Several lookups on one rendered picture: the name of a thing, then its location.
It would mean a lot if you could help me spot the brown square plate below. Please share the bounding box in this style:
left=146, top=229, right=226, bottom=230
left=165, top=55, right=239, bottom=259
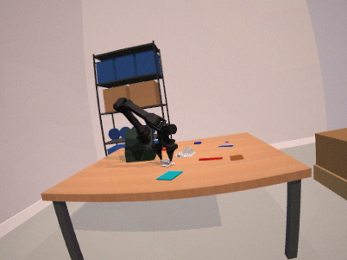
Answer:
left=230, top=155, right=244, bottom=161

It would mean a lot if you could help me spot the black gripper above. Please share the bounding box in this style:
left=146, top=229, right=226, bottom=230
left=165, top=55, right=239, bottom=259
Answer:
left=151, top=135, right=178, bottom=161

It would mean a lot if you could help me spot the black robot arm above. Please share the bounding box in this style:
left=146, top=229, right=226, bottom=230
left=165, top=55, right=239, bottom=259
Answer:
left=113, top=98, right=177, bottom=145

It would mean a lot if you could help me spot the teal rectangular plate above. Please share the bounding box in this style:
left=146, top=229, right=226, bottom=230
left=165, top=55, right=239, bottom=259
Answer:
left=156, top=171, right=183, bottom=181

